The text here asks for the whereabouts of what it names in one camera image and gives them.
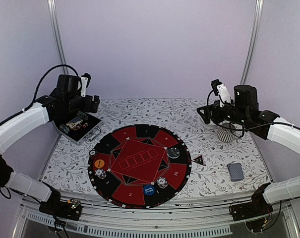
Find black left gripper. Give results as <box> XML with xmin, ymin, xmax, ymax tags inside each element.
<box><xmin>66</xmin><ymin>95</ymin><xmax>100</xmax><ymax>113</ymax></box>

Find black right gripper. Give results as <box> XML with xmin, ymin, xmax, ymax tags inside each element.
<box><xmin>197</xmin><ymin>99</ymin><xmax>249</xmax><ymax>127</ymax></box>

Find clear dealer button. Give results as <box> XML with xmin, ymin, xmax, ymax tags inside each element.
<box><xmin>167</xmin><ymin>147</ymin><xmax>180</xmax><ymax>159</ymax></box>

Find orange big blind button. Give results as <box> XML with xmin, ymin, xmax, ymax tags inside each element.
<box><xmin>94</xmin><ymin>159</ymin><xmax>105</xmax><ymax>169</ymax></box>

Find blue card deck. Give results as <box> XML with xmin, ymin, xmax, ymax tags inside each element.
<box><xmin>227</xmin><ymin>163</ymin><xmax>244</xmax><ymax>182</ymax></box>

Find blue white chip stack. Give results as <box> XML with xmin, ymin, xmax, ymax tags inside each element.
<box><xmin>94</xmin><ymin>169</ymin><xmax>107</xmax><ymax>179</ymax></box>
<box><xmin>157</xmin><ymin>177</ymin><xmax>168</xmax><ymax>189</ymax></box>

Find blue small blind button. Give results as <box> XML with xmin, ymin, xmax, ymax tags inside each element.
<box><xmin>143</xmin><ymin>185</ymin><xmax>155</xmax><ymax>196</ymax></box>

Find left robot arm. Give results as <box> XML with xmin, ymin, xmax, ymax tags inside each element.
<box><xmin>0</xmin><ymin>73</ymin><xmax>100</xmax><ymax>218</ymax></box>

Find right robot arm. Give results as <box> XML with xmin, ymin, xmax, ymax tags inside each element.
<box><xmin>196</xmin><ymin>79</ymin><xmax>300</xmax><ymax>216</ymax></box>

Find chip row in case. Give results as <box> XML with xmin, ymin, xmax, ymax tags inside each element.
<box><xmin>77</xmin><ymin>112</ymin><xmax>89</xmax><ymax>121</ymax></box>
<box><xmin>59</xmin><ymin>124</ymin><xmax>70</xmax><ymax>134</ymax></box>

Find red dice in case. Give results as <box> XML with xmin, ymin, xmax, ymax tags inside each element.
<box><xmin>74</xmin><ymin>123</ymin><xmax>89</xmax><ymax>131</ymax></box>

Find card deck in case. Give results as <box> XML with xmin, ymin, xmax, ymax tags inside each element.
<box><xmin>66</xmin><ymin>117</ymin><xmax>83</xmax><ymax>129</ymax></box>

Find striped grey mug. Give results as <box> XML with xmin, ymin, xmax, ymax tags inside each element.
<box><xmin>217</xmin><ymin>122</ymin><xmax>241</xmax><ymax>143</ymax></box>

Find aluminium poker chip case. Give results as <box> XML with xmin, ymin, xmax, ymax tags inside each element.
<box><xmin>54</xmin><ymin>111</ymin><xmax>102</xmax><ymax>145</ymax></box>

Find black triangular card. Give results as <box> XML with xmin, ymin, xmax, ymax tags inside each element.
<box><xmin>192</xmin><ymin>155</ymin><xmax>205</xmax><ymax>166</ymax></box>

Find round red black poker mat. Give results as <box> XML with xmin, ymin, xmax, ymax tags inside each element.
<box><xmin>88</xmin><ymin>124</ymin><xmax>191</xmax><ymax>209</ymax></box>

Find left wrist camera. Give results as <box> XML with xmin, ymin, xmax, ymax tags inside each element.
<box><xmin>80</xmin><ymin>73</ymin><xmax>91</xmax><ymax>98</ymax></box>

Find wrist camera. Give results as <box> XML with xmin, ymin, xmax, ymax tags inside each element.
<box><xmin>80</xmin><ymin>73</ymin><xmax>91</xmax><ymax>98</ymax></box>
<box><xmin>211</xmin><ymin>79</ymin><xmax>232</xmax><ymax>107</ymax></box>

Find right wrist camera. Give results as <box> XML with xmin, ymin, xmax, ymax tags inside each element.
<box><xmin>211</xmin><ymin>79</ymin><xmax>232</xmax><ymax>107</ymax></box>

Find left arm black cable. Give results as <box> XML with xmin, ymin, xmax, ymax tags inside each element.
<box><xmin>0</xmin><ymin>64</ymin><xmax>80</xmax><ymax>129</ymax></box>

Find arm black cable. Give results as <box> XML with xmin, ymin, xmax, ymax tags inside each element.
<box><xmin>0</xmin><ymin>64</ymin><xmax>80</xmax><ymax>129</ymax></box>
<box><xmin>206</xmin><ymin>89</ymin><xmax>300</xmax><ymax>139</ymax></box>

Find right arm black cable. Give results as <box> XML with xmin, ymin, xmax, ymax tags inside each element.
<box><xmin>206</xmin><ymin>89</ymin><xmax>300</xmax><ymax>139</ymax></box>

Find front aluminium rail frame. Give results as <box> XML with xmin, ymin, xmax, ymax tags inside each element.
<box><xmin>12</xmin><ymin>191</ymin><xmax>300</xmax><ymax>238</ymax></box>

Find right aluminium corner post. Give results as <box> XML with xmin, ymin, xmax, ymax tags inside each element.
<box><xmin>240</xmin><ymin>0</ymin><xmax>264</xmax><ymax>85</ymax></box>

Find aluminium corner post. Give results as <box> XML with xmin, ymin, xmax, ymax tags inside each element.
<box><xmin>240</xmin><ymin>0</ymin><xmax>264</xmax><ymax>85</ymax></box>
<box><xmin>47</xmin><ymin>0</ymin><xmax>66</xmax><ymax>64</ymax></box>

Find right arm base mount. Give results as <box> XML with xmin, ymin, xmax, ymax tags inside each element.
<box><xmin>229</xmin><ymin>198</ymin><xmax>273</xmax><ymax>221</ymax></box>

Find left aluminium corner post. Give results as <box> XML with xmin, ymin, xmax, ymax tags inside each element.
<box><xmin>47</xmin><ymin>0</ymin><xmax>66</xmax><ymax>64</ymax></box>

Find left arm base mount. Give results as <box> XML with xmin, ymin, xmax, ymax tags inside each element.
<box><xmin>39</xmin><ymin>196</ymin><xmax>82</xmax><ymax>221</ymax></box>

